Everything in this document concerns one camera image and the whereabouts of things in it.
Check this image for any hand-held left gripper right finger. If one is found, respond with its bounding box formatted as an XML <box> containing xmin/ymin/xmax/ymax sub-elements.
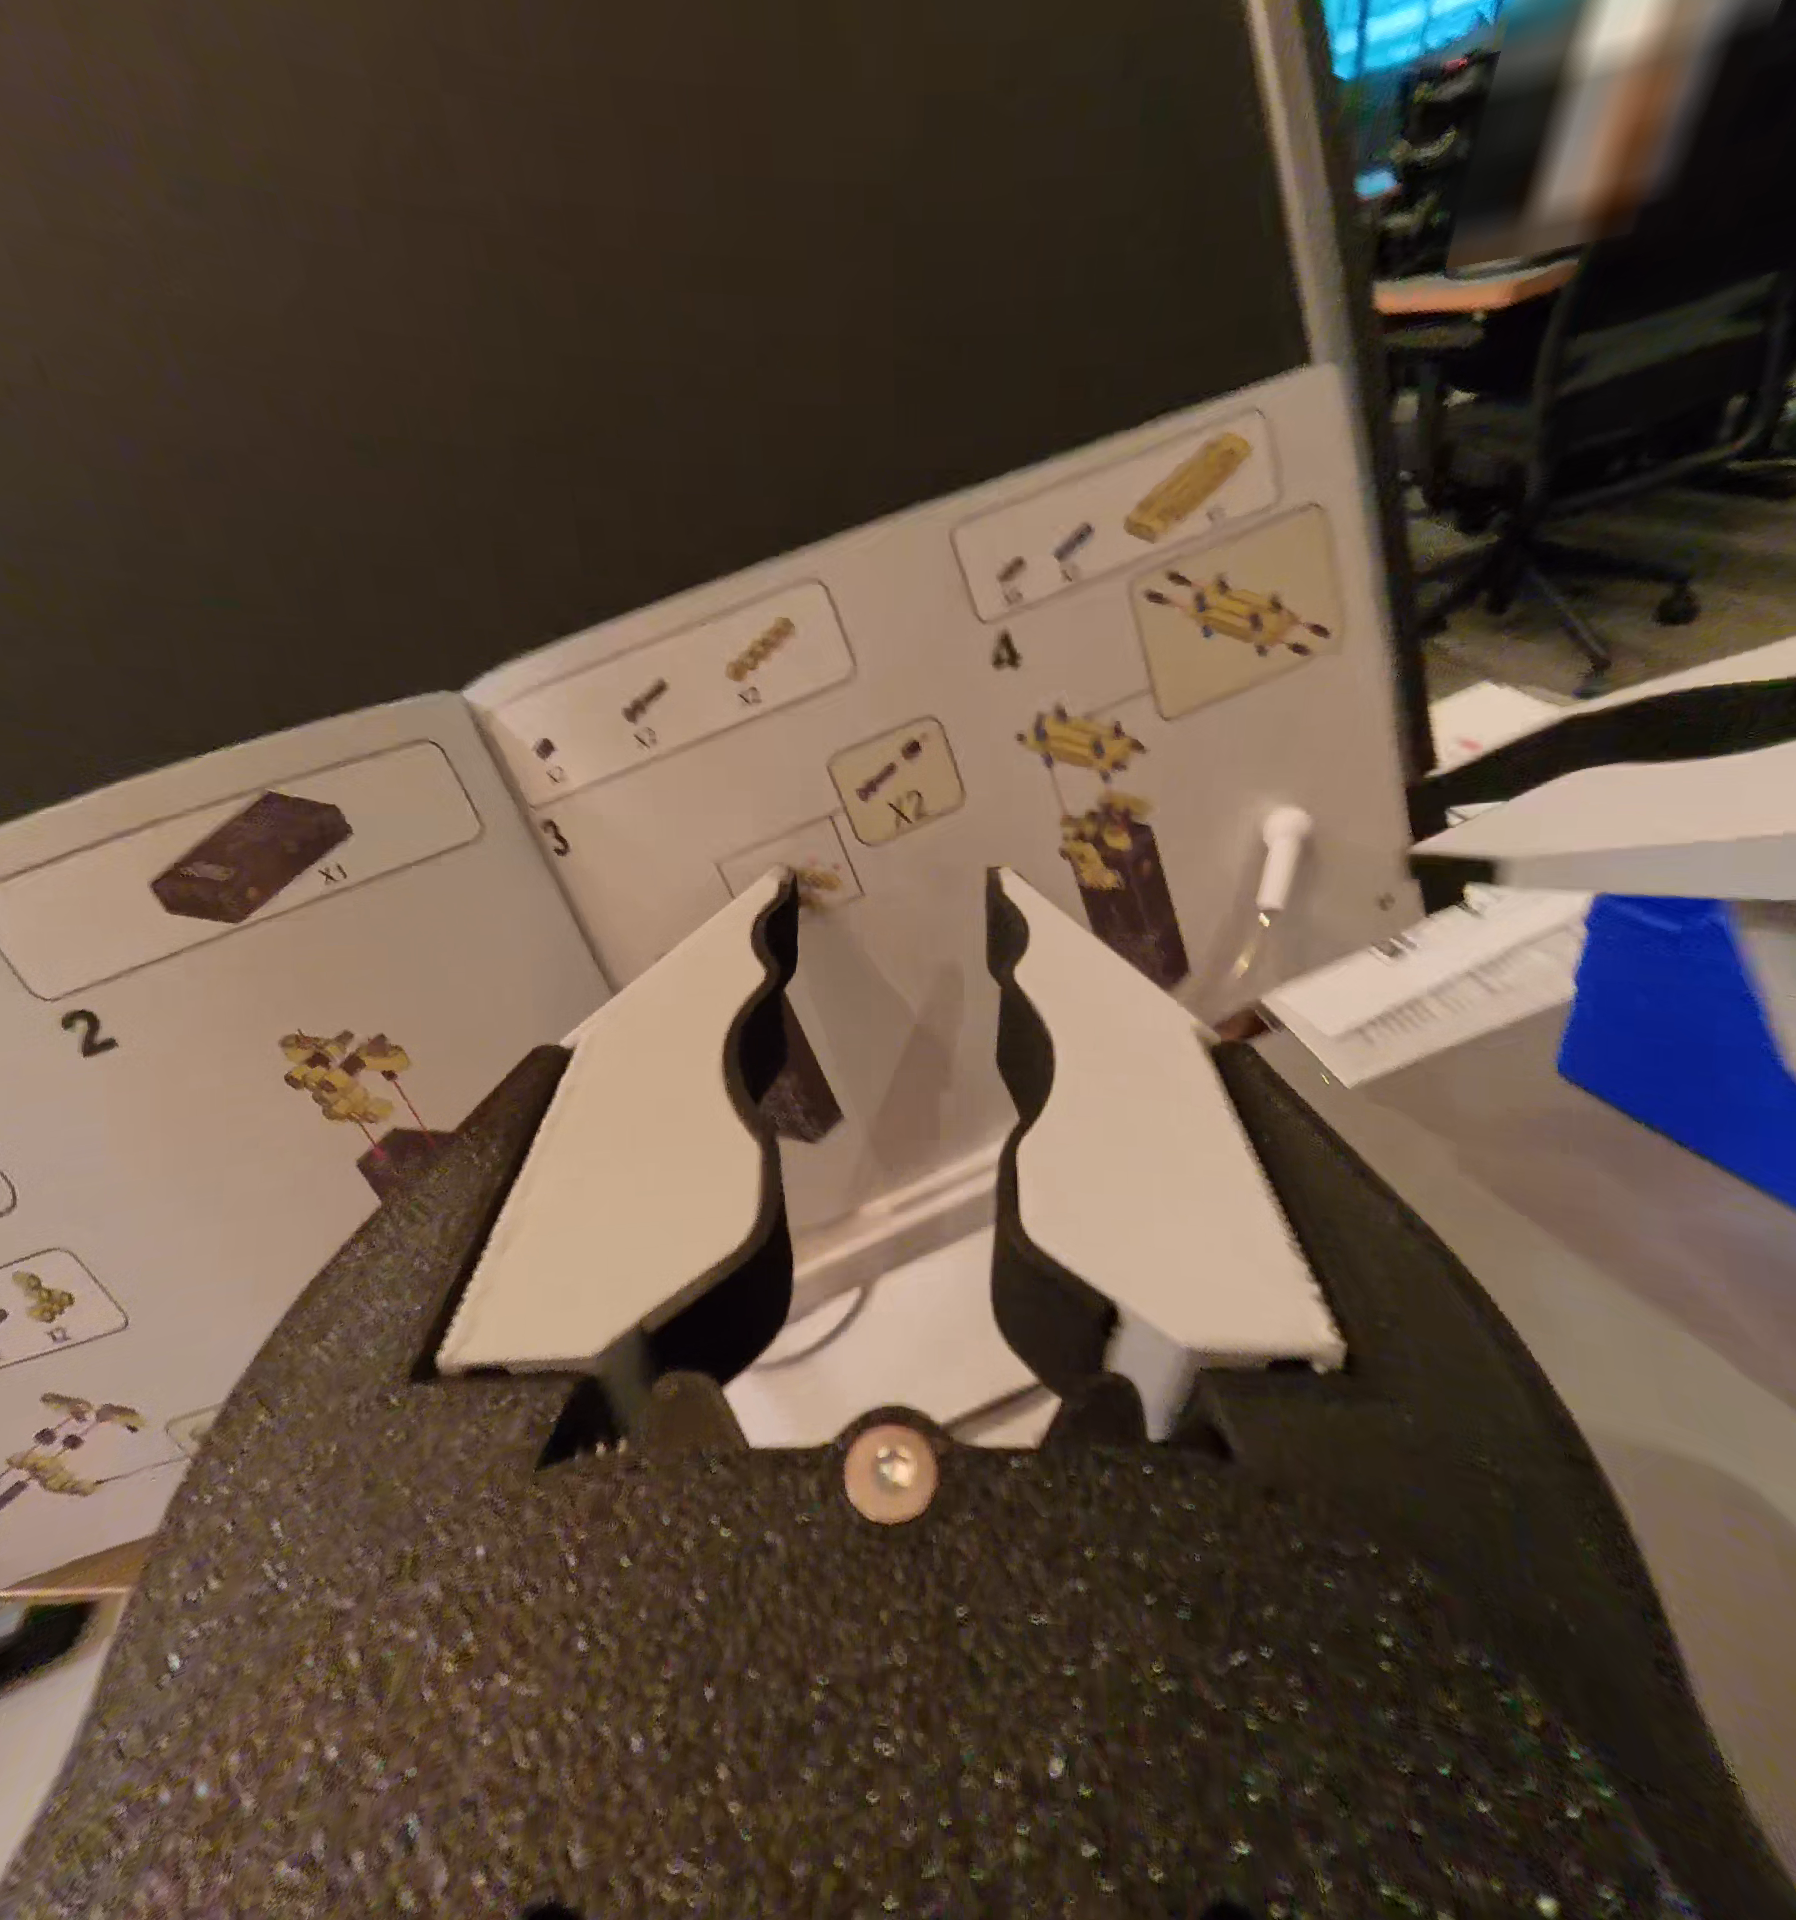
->
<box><xmin>982</xmin><ymin>865</ymin><xmax>1353</xmax><ymax>1445</ymax></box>

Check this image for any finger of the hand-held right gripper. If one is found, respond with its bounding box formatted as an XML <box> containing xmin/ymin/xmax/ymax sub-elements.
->
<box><xmin>1412</xmin><ymin>617</ymin><xmax>1796</xmax><ymax>841</ymax></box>
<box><xmin>1406</xmin><ymin>734</ymin><xmax>1796</xmax><ymax>908</ymax></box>

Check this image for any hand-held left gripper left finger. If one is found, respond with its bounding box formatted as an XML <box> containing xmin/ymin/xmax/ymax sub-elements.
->
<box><xmin>433</xmin><ymin>866</ymin><xmax>802</xmax><ymax>1396</ymax></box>

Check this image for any white instruction booklet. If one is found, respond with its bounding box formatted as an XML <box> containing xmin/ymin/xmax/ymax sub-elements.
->
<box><xmin>0</xmin><ymin>363</ymin><xmax>1427</xmax><ymax>1601</ymax></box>

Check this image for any blue plastic bin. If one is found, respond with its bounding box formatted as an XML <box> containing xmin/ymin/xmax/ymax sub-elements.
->
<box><xmin>1559</xmin><ymin>895</ymin><xmax>1796</xmax><ymax>1247</ymax></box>

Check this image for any white printed paper sheet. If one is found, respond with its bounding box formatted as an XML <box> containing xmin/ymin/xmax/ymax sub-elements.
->
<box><xmin>1265</xmin><ymin>678</ymin><xmax>1596</xmax><ymax>1089</ymax></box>

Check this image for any white booklet stand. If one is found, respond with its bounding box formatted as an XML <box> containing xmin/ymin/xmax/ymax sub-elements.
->
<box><xmin>720</xmin><ymin>804</ymin><xmax>1317</xmax><ymax>1453</ymax></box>

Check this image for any wooden office desk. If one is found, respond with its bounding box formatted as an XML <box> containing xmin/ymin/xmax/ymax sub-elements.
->
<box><xmin>1370</xmin><ymin>247</ymin><xmax>1589</xmax><ymax>320</ymax></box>

